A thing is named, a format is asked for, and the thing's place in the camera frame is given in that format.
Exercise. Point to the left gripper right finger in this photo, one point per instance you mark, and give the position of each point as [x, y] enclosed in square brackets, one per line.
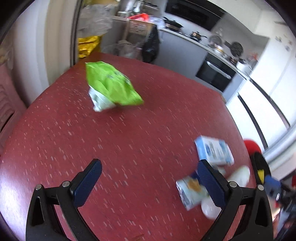
[256, 223]

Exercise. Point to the clear plastic bag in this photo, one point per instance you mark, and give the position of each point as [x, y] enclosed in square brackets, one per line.
[95, 20]

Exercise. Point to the white refrigerator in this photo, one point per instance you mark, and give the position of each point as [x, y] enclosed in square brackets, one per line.
[264, 106]

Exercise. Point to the green snack bag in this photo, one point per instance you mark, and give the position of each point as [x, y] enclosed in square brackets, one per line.
[108, 87]

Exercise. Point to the black range hood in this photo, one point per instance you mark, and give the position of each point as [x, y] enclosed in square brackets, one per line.
[201, 12]

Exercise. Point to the black wok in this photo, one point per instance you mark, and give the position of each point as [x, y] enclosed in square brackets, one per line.
[172, 24]

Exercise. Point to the yellow foil bag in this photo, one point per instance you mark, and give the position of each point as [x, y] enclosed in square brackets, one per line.
[87, 45]

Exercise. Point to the red stool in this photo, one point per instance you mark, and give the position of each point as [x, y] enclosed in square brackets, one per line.
[252, 147]

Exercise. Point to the small cooking pot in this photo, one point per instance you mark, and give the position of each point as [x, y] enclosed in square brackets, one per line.
[197, 35]

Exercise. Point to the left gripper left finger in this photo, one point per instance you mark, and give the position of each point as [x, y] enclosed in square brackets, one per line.
[42, 220]

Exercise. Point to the black trash bin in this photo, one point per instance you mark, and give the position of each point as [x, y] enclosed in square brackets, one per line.
[260, 167]

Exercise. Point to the black plastic bag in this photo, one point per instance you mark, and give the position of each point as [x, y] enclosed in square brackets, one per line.
[150, 49]

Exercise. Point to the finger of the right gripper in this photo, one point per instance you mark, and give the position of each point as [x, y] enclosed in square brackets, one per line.
[272, 188]

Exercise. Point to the black built-in oven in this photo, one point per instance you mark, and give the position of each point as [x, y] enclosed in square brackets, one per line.
[216, 73]

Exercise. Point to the blue white milk carton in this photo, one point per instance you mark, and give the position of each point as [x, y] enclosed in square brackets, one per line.
[215, 151]

